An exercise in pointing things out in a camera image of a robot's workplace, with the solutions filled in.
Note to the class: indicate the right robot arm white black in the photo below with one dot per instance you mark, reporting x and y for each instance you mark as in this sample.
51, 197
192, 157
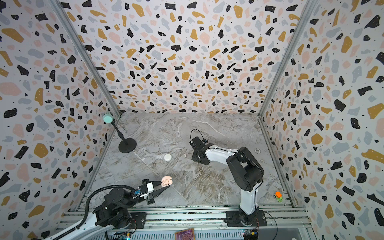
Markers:
245, 169

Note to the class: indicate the white earbud charging case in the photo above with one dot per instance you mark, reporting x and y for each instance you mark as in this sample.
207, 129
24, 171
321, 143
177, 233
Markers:
167, 157

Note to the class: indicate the aluminium corner post right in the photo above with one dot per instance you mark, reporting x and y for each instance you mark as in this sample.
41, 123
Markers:
305, 16

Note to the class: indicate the aluminium corner post left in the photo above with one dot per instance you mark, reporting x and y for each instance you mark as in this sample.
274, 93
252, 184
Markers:
66, 23

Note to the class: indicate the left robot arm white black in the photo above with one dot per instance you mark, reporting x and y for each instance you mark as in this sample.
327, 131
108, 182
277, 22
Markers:
114, 212

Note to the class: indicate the aluminium corner post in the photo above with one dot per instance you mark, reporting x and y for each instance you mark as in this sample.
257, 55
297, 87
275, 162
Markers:
66, 23
305, 16

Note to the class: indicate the pink round earbud case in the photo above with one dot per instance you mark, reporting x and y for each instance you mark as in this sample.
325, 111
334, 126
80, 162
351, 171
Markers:
166, 181

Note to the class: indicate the green microphone head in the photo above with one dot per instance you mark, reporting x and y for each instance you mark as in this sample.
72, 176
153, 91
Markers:
108, 118

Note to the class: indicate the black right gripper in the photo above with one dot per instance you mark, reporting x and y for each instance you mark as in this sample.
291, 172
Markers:
197, 151

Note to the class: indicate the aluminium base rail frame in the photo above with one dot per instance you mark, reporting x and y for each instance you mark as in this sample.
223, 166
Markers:
275, 221

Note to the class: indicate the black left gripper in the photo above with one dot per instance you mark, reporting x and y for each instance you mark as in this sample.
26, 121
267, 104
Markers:
151, 200

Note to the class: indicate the orange green toy truck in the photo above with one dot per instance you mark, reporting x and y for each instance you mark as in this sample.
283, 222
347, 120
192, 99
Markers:
279, 196

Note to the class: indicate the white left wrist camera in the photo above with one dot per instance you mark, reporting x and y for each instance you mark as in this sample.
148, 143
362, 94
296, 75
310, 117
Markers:
144, 190

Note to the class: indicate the black microphone stand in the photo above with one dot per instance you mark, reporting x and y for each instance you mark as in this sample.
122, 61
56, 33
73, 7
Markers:
127, 145

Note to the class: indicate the pink circuit board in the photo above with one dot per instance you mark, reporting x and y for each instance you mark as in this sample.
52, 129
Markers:
187, 234

